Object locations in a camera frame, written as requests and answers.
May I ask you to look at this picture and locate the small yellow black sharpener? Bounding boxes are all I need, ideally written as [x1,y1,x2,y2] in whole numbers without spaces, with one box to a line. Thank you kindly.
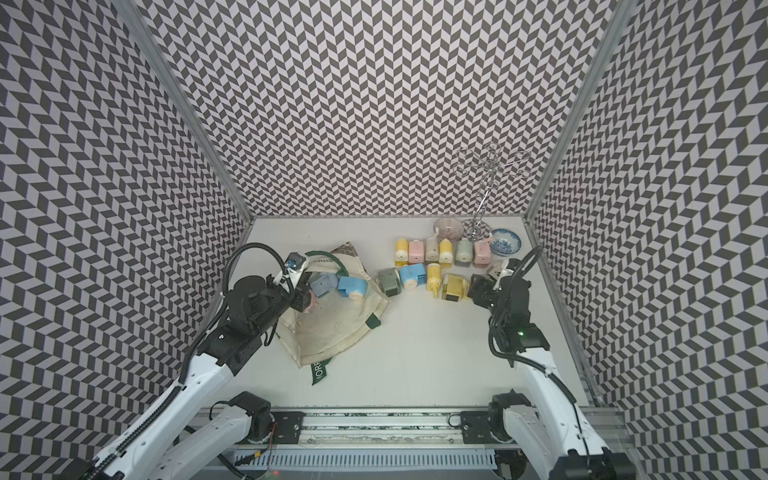
[440,274,470,302]

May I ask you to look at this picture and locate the mint green pencil sharpener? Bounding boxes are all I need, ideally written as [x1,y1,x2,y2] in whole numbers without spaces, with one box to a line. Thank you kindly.
[454,238,474,267]

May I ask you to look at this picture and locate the cream canvas tote bag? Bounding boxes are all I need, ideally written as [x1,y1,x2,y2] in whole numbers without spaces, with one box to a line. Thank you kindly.
[277,242,390,385]

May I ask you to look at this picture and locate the pink block pencil sharpener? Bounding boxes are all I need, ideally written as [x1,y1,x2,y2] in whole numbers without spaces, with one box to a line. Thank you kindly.
[472,239,493,268]

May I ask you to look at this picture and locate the yellow round pencil sharpener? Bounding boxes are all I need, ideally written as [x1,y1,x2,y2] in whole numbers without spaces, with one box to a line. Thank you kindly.
[438,238,454,268]

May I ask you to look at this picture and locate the white cartoon pencil sharpener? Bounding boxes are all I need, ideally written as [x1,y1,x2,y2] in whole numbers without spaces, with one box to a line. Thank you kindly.
[424,236,439,263]

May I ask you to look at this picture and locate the blue round pencil sharpener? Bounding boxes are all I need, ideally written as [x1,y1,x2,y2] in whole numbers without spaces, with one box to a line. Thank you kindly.
[399,263,427,289]

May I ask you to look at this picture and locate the pink rounded pencil sharpener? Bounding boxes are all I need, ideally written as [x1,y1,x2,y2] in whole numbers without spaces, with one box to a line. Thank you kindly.
[408,239,425,265]

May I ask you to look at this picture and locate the yellow block pencil sharpener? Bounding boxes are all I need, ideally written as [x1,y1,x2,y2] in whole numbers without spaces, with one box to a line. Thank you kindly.
[394,237,409,268]

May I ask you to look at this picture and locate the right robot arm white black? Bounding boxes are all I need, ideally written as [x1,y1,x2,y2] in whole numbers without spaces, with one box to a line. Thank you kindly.
[470,275,637,479]

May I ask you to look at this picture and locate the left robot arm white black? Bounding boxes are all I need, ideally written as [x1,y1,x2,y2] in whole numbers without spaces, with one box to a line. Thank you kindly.
[59,267,310,479]

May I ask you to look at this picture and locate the pink robot shaped sharpener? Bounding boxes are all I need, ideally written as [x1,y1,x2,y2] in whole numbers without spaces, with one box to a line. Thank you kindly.
[303,290,318,314]

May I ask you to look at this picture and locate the pale blue block sharpener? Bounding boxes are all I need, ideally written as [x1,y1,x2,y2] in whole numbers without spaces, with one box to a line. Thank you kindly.
[308,272,339,298]

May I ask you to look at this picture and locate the blue white patterned bowl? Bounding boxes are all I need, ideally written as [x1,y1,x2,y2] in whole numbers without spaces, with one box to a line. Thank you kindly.
[489,228,522,257]

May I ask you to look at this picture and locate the pink ribbed bowl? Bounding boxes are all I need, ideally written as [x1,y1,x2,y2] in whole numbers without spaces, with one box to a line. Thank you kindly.
[433,217,464,242]

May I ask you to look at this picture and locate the silver jewelry tree stand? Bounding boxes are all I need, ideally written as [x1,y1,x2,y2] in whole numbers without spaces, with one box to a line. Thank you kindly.
[456,143,532,242]

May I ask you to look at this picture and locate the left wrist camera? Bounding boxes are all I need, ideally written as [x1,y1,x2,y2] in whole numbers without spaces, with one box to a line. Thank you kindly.
[282,252,308,288]

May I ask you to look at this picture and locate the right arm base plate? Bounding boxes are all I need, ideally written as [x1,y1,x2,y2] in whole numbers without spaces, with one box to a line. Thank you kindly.
[459,410,498,445]

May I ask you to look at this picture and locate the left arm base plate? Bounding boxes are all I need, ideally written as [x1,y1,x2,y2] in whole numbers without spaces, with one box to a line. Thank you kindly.
[270,410,306,445]

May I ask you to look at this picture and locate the aluminium mounting rail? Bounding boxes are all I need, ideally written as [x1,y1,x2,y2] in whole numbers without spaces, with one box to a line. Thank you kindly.
[173,407,637,451]

